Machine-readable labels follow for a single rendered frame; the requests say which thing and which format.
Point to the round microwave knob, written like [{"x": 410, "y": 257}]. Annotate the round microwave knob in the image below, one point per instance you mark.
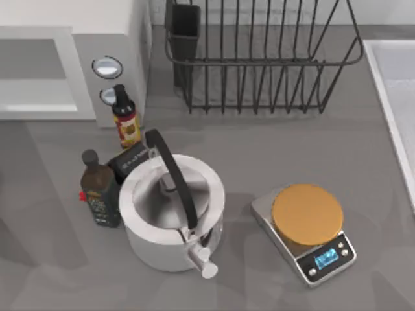
[
  {"x": 108, "y": 96},
  {"x": 106, "y": 67}
]

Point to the black box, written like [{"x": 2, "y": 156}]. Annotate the black box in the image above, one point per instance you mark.
[{"x": 128, "y": 162}]

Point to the red and yellow sauce bottle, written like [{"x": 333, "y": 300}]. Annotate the red and yellow sauce bottle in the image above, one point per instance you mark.
[{"x": 127, "y": 124}]

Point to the pale microwave oven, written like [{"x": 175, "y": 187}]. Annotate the pale microwave oven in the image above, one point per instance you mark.
[{"x": 81, "y": 77}]

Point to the silver kitchen scale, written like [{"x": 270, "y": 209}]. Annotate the silver kitchen scale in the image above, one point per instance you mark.
[{"x": 306, "y": 226}]

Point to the dark olive oil bottle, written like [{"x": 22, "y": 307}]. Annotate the dark olive oil bottle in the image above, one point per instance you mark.
[{"x": 100, "y": 194}]

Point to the black cutlery holder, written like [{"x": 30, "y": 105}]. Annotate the black cutlery holder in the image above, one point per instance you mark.
[{"x": 184, "y": 35}]

